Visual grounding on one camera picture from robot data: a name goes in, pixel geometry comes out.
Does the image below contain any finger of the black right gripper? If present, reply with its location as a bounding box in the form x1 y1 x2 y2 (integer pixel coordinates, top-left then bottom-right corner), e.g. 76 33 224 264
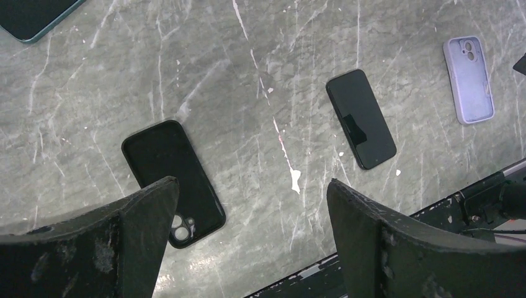
512 54 526 75

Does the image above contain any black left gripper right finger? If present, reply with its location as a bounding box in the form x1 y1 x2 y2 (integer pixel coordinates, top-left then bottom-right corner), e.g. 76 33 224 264
326 179 525 297

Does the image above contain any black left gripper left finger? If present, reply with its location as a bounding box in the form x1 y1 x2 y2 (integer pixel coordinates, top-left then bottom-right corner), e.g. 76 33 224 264
1 176 179 297

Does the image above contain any black phone case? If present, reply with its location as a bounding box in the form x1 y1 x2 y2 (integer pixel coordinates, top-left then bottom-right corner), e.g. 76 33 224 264
121 120 226 249

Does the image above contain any black smartphone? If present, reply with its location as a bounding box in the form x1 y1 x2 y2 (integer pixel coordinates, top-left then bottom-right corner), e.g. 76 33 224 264
326 69 397 170

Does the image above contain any green-edged smartphone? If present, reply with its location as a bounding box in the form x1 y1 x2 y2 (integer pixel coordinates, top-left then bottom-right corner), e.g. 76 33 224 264
1 0 85 43

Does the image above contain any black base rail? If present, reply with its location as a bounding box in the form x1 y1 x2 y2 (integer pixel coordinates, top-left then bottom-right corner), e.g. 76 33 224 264
253 160 525 297

